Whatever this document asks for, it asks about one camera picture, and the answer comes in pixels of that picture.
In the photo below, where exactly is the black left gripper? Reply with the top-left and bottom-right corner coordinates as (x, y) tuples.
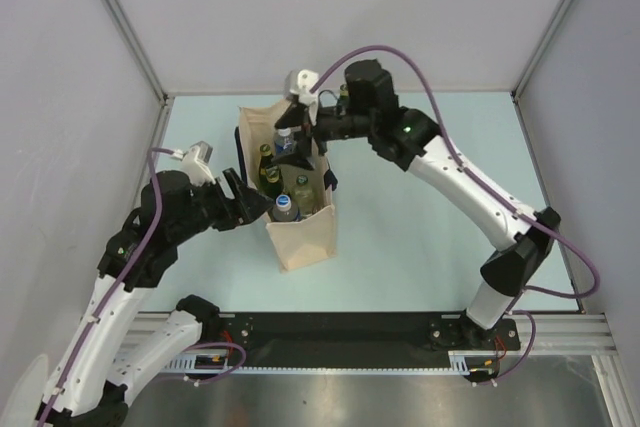
(169, 167), (274, 244)

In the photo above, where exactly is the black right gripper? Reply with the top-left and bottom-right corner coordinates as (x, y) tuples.
(273, 98), (375, 171)

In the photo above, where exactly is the blue label water bottle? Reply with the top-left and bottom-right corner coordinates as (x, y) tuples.
(273, 128), (296, 157)

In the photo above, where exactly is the clear glass bottle green cap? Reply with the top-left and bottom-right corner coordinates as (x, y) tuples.
(292, 174), (317, 218)

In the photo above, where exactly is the green Perrier bottle back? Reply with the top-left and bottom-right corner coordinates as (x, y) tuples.
(336, 84), (349, 116)

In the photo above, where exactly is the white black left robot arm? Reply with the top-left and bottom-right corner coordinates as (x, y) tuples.
(36, 169), (274, 426)

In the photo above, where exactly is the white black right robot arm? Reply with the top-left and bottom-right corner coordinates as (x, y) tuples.
(274, 60), (561, 348)

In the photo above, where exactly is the beige canvas tote bag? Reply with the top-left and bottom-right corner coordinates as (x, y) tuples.
(236, 100), (337, 271)

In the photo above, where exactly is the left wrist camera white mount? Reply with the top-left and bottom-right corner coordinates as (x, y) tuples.
(170, 141), (216, 187)

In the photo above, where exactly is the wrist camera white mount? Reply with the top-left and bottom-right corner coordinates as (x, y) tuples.
(284, 69), (320, 109)
(170, 141), (216, 187)

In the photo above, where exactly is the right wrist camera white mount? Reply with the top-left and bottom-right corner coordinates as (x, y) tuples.
(284, 69), (320, 109)

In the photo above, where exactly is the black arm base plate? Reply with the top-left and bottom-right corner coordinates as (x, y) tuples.
(218, 312), (521, 370)

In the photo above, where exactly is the white slotted cable duct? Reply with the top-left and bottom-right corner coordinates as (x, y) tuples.
(119, 350), (519, 374)

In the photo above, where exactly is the aluminium corner post left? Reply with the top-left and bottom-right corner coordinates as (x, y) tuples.
(101, 0), (168, 105)

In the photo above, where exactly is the aluminium corner post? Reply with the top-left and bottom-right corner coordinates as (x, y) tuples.
(511, 0), (577, 103)
(101, 0), (168, 105)

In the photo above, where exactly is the aluminium corner post right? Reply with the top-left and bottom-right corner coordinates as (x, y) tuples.
(511, 0), (577, 103)

